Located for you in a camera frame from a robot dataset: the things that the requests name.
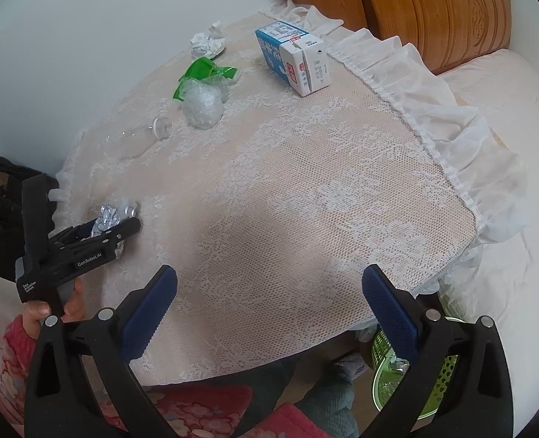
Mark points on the person's left hand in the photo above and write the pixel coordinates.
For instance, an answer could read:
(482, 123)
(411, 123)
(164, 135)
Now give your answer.
(75, 303)

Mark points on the white paper ball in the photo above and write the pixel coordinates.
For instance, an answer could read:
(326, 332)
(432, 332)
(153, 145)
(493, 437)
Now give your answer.
(208, 43)
(112, 212)

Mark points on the black jacket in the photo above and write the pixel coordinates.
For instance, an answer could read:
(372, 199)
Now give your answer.
(0, 219)

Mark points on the blue and white milk carton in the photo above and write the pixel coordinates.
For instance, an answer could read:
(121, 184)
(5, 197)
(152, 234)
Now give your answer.
(297, 61)

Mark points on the clear plastic bag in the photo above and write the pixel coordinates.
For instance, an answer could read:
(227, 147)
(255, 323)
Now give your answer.
(201, 107)

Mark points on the pink bed sheet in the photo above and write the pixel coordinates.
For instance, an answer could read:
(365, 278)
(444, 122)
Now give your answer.
(525, 114)

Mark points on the person's pink floral clothing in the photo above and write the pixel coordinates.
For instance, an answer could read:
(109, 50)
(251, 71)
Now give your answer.
(205, 406)

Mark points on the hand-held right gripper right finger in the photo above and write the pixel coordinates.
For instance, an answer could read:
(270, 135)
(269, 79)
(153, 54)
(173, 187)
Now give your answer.
(390, 315)

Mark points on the green plastic basket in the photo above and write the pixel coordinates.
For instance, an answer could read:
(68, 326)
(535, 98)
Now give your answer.
(388, 394)

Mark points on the wooden bed headboard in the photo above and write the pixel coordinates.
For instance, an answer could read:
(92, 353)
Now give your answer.
(434, 9)

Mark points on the green plastic wrapper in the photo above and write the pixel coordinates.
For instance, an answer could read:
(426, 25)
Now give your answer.
(201, 69)

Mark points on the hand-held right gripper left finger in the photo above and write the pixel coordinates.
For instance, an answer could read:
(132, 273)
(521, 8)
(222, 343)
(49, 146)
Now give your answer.
(153, 310)

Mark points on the clear plastic bottle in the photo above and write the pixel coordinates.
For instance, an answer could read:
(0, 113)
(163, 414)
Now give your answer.
(132, 143)

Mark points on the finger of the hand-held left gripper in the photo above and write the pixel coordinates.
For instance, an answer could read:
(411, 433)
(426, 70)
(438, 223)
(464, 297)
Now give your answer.
(73, 232)
(116, 232)

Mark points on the person's grey trouser leg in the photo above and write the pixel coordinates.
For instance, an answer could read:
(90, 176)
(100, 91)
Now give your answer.
(329, 406)

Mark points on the silver foil snack bag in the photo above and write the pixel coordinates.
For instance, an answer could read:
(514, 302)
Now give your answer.
(397, 366)

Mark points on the lace tablecloth with ruffle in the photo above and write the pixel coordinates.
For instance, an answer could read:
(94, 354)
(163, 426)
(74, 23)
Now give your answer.
(297, 214)

